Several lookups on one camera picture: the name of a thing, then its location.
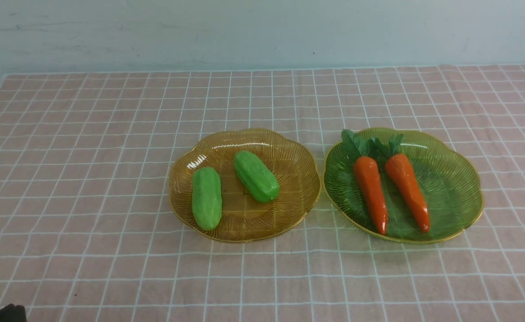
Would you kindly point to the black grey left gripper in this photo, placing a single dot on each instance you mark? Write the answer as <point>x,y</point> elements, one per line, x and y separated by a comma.
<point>13,313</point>

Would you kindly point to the light green toy gourd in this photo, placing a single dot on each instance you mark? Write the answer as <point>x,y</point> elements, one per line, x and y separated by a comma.
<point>206,198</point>

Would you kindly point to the green toy cucumber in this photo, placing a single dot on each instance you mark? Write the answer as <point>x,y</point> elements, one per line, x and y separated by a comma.
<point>256,177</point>

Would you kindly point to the long orange toy carrot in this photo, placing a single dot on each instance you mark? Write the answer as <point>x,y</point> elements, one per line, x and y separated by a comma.
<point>366,173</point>

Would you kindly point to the short orange toy carrot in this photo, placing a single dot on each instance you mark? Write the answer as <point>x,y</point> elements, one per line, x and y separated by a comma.
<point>400,170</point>

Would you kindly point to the pink checkered tablecloth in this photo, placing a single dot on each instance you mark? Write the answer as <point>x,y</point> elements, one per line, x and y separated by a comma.
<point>87,233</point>

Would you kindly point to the amber plastic plate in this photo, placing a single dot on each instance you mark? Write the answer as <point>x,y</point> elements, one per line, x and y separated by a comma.
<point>243,218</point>

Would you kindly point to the green plastic plate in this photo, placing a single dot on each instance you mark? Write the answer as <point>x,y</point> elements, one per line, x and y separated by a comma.
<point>449,183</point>

